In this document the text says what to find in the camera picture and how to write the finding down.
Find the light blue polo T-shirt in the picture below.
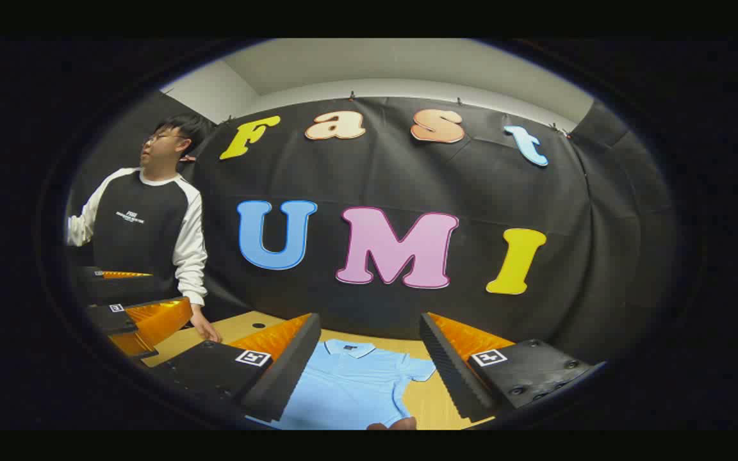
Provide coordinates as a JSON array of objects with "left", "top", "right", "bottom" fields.
[{"left": 250, "top": 339, "right": 437, "bottom": 431}]

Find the black backdrop cloth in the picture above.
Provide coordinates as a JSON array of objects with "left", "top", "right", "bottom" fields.
[{"left": 65, "top": 90, "right": 674, "bottom": 366}]

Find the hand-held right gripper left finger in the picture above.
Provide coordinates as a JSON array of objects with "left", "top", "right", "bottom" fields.
[{"left": 150, "top": 312, "right": 322, "bottom": 425}]

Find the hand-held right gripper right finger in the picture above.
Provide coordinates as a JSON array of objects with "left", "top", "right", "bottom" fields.
[{"left": 418, "top": 312, "right": 608, "bottom": 423}]

